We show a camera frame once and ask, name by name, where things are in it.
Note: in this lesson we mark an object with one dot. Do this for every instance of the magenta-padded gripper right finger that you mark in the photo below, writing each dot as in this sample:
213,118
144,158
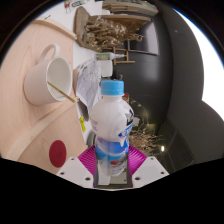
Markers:
138,160

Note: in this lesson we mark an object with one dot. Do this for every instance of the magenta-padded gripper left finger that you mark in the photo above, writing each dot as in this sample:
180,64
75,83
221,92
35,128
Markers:
85,160

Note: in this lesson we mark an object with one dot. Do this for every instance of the white bottle with blue cap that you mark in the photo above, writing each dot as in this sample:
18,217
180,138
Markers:
111,126

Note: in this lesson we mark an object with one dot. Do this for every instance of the flat round red coaster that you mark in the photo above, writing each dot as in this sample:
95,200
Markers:
57,153

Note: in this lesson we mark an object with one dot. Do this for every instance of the small yellow tag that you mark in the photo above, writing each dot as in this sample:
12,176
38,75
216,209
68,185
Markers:
82,124

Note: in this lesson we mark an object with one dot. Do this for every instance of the thin wooden stick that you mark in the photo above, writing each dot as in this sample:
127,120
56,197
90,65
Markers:
61,92

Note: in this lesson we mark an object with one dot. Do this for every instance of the printed newspaper sheet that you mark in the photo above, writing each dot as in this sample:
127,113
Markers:
87,83

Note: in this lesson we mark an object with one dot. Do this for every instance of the white ceramic mug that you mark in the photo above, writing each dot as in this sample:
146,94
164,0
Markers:
36,83

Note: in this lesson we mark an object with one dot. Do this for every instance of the wooden easel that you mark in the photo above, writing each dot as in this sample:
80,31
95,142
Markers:
125,61

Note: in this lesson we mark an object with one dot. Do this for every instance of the white glue bottle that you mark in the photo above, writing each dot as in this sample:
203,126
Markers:
106,56

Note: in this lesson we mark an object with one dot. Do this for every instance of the beige cabinet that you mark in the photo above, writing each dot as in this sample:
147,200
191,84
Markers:
130,8

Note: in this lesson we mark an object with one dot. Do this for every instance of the black wall screen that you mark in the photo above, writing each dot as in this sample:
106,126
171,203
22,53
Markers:
150,36

